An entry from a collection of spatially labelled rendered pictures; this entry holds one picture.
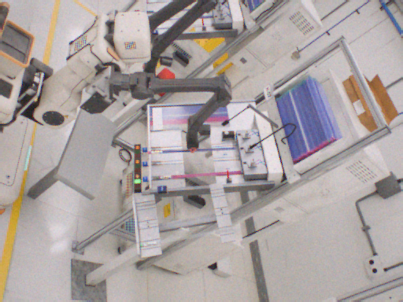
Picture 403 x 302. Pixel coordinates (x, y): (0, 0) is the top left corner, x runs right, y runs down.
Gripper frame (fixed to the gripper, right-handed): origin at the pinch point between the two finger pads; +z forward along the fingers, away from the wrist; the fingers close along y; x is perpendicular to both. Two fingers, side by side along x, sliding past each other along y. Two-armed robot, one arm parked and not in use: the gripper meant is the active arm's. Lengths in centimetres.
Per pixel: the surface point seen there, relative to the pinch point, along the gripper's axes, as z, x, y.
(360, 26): 71, -192, 213
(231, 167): 9.9, -22.9, -6.0
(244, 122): 9.8, -36.0, 29.3
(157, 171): 10.6, 20.4, -5.1
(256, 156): 3.7, -37.6, -3.8
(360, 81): -35, -94, 14
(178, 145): 10.4, 7.4, 13.7
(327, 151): -20, -69, -22
